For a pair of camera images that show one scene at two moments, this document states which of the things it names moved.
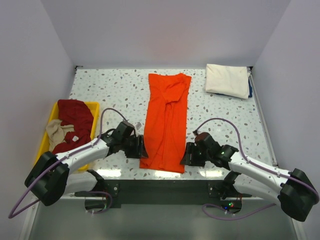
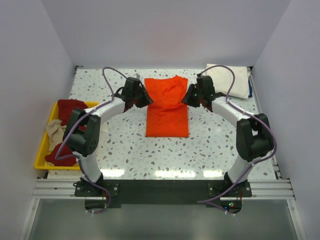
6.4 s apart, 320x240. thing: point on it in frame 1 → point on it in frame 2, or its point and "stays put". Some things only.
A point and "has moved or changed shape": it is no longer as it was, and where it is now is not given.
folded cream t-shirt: (232, 81) stays put
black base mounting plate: (164, 192) stays put
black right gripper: (194, 161) → (187, 99)
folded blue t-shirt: (250, 89) stays put
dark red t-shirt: (77, 114) stays put
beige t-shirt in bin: (56, 132) stays put
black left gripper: (139, 150) → (147, 100)
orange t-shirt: (165, 130) has moved or changed shape
